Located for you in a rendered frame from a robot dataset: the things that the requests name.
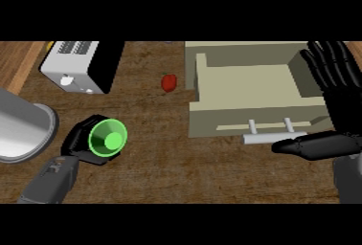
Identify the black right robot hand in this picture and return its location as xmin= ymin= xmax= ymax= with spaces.
xmin=271 ymin=40 xmax=362 ymax=162

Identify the green cup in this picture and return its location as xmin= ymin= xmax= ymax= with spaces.
xmin=87 ymin=118 xmax=129 ymax=158

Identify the beige open drawer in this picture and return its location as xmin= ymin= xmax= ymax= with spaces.
xmin=186 ymin=53 xmax=337 ymax=139

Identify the beige cabinet body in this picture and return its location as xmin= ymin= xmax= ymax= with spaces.
xmin=183 ymin=40 xmax=313 ymax=91

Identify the red pepper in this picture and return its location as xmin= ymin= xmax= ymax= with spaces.
xmin=160 ymin=73 xmax=179 ymax=94

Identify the white and black toaster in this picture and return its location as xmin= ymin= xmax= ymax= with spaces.
xmin=39 ymin=40 xmax=127 ymax=95

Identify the grey metal pot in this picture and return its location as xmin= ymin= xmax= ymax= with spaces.
xmin=0 ymin=88 xmax=61 ymax=165

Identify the white drawer handle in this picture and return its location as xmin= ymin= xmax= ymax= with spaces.
xmin=243 ymin=117 xmax=310 ymax=145

